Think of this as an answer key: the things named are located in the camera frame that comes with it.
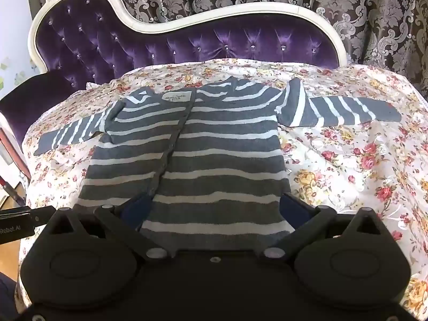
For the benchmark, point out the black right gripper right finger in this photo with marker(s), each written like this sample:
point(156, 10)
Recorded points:
point(308, 223)

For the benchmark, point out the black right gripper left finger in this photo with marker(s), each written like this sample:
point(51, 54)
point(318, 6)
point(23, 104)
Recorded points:
point(124, 223)

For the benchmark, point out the grey white striped cardigan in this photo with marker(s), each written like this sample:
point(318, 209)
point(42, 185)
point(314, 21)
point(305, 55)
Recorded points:
point(209, 157)

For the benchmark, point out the red white object at left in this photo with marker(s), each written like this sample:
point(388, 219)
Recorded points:
point(15, 176)

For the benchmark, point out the floral bed cover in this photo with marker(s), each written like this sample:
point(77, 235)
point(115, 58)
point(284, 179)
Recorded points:
point(380, 165)

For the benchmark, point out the purple tufted white-framed sofa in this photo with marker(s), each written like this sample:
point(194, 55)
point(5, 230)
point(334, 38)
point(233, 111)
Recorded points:
point(75, 42)

